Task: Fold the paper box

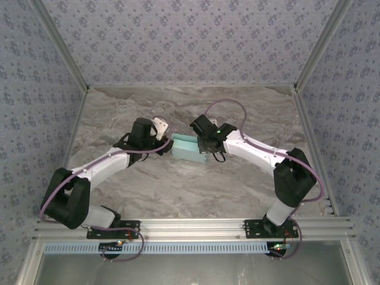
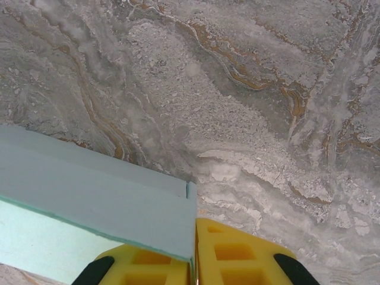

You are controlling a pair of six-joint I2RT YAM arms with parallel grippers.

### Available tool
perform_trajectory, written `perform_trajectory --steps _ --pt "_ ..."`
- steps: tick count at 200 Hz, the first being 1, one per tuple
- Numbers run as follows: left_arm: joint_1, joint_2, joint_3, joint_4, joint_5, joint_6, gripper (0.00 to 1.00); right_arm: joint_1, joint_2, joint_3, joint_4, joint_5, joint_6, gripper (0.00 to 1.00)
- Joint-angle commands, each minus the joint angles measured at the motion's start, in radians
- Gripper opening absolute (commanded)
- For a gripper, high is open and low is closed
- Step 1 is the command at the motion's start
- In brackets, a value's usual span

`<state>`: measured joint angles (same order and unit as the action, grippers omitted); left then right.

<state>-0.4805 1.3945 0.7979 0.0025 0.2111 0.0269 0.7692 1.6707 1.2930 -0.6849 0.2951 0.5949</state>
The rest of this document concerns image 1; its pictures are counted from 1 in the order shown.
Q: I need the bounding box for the light blue paper box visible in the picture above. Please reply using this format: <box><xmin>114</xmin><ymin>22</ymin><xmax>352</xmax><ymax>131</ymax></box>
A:
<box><xmin>171</xmin><ymin>133</ymin><xmax>208</xmax><ymax>164</ymax></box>

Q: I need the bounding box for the aluminium table side rail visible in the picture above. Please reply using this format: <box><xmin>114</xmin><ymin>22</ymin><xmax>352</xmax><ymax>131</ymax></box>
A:
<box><xmin>46</xmin><ymin>85</ymin><xmax>90</xmax><ymax>219</ymax></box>
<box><xmin>292</xmin><ymin>85</ymin><xmax>339</xmax><ymax>216</ymax></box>

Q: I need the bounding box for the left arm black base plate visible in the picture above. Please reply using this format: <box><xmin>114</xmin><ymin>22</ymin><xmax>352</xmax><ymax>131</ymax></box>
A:
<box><xmin>86</xmin><ymin>219</ymin><xmax>141</xmax><ymax>240</ymax></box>

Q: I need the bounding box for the aluminium mounting rail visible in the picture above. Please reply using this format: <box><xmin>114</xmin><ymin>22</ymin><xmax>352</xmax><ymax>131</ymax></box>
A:
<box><xmin>32</xmin><ymin>217</ymin><xmax>356</xmax><ymax>241</ymax></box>

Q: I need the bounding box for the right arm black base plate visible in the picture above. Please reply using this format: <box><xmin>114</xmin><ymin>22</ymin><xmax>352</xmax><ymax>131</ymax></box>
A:
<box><xmin>243</xmin><ymin>218</ymin><xmax>299</xmax><ymax>240</ymax></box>

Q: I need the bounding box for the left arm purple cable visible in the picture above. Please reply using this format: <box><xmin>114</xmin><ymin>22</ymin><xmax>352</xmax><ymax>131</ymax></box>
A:
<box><xmin>40</xmin><ymin>138</ymin><xmax>175</xmax><ymax>264</ymax></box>

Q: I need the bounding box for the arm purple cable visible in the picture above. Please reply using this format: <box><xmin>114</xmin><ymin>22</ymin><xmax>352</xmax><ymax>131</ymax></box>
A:
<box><xmin>40</xmin><ymin>138</ymin><xmax>175</xmax><ymax>264</ymax></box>
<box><xmin>204</xmin><ymin>99</ymin><xmax>324</xmax><ymax>261</ymax></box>

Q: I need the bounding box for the slotted light blue cable duct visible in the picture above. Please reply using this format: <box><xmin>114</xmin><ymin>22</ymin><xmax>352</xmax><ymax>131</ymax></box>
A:
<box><xmin>43</xmin><ymin>242</ymin><xmax>276</xmax><ymax>255</ymax></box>

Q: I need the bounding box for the aluminium frame post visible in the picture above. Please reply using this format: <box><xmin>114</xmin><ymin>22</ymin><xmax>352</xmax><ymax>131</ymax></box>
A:
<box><xmin>293</xmin><ymin>0</ymin><xmax>356</xmax><ymax>90</ymax></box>
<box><xmin>31</xmin><ymin>0</ymin><xmax>90</xmax><ymax>91</ymax></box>

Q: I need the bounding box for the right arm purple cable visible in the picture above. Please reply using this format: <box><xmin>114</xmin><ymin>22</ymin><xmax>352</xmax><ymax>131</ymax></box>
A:
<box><xmin>204</xmin><ymin>99</ymin><xmax>324</xmax><ymax>261</ymax></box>

